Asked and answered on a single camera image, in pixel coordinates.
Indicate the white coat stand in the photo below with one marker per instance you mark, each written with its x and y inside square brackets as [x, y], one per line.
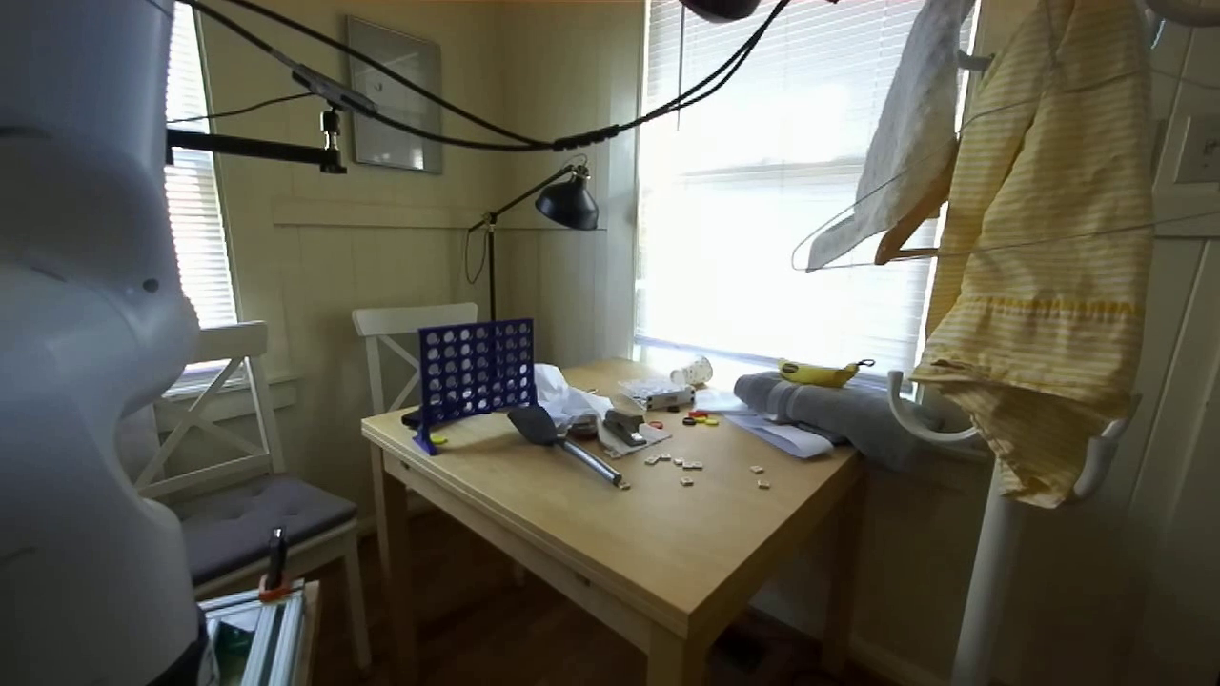
[986, 571]

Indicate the grey folded pouch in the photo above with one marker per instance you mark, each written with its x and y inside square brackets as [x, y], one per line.
[622, 424]

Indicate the black floor lamp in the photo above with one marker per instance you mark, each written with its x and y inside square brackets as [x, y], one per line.
[567, 203]

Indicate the white plastic bag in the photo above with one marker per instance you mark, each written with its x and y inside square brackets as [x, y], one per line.
[567, 392]

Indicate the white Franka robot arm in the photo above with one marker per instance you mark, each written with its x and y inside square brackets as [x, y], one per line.
[77, 381]

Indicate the yellow banana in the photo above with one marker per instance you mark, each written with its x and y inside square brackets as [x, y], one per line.
[823, 373]

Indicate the yellow striped shirt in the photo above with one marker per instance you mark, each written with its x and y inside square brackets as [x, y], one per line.
[1044, 254]

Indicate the blue connect four grid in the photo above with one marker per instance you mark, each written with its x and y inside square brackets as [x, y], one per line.
[478, 373]

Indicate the black marker with orange collar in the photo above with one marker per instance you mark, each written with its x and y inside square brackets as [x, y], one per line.
[276, 556]

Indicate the plain white wooden chair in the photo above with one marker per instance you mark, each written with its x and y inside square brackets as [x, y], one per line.
[413, 316]

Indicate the patterned paper cup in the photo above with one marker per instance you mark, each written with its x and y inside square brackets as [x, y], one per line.
[694, 371]

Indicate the yellow game token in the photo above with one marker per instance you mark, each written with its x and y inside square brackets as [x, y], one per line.
[711, 421]

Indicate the white towel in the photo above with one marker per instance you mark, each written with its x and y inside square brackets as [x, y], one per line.
[909, 139]

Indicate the narrow white window blind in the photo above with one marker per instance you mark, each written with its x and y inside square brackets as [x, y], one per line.
[205, 230]

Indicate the light wooden table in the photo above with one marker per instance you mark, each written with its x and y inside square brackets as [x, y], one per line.
[634, 546]

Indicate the white patterned flat box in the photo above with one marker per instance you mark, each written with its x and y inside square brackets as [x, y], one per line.
[654, 392]

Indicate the black frying pan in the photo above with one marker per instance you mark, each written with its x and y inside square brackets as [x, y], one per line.
[537, 424]

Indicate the white paper sheet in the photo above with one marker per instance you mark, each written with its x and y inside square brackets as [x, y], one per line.
[788, 440]

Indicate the black camera on boom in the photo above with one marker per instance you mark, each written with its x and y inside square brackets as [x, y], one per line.
[333, 87]

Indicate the white panel door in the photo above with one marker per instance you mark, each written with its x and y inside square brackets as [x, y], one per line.
[1187, 381]

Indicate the white open box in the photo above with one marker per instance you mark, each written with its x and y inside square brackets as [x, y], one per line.
[262, 635]

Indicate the grey folded cloth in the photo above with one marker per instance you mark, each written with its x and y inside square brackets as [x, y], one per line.
[839, 414]

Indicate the red game token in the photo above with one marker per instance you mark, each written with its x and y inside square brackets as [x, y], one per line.
[690, 416]

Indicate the grey framed picture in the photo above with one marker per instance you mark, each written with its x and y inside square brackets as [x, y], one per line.
[393, 77]

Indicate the white chair with grey cushion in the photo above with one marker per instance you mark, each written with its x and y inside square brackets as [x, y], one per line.
[252, 514]

